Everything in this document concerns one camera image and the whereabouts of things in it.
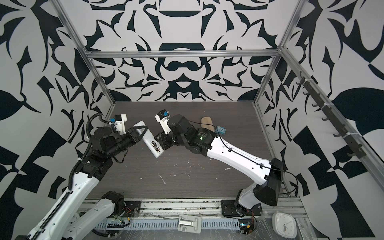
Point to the beige oblong sponge block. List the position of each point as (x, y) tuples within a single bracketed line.
[(207, 123)]

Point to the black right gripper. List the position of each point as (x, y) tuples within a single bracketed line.
[(164, 142)]

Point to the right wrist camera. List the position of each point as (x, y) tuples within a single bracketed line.
[(162, 117)]

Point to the small circuit board green LED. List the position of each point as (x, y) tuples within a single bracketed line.
[(247, 226)]

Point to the black wall hook rail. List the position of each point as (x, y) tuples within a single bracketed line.
[(333, 115)]

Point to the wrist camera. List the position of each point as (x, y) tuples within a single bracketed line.
[(119, 123), (162, 117)]

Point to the white slotted cable duct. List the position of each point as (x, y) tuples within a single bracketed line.
[(162, 224)]

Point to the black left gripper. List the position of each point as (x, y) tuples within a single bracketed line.
[(132, 135)]

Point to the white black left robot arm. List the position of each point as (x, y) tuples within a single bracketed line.
[(106, 144)]

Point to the blue toy figure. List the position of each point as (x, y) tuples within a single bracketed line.
[(221, 130)]

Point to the white remote control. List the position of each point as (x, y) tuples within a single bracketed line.
[(148, 138)]

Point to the square white clock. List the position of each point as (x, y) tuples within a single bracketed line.
[(284, 225)]

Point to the white bracket plate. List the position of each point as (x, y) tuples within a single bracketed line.
[(190, 224)]

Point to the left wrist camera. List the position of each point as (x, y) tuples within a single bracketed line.
[(119, 123)]

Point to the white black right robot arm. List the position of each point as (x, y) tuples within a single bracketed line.
[(267, 175)]

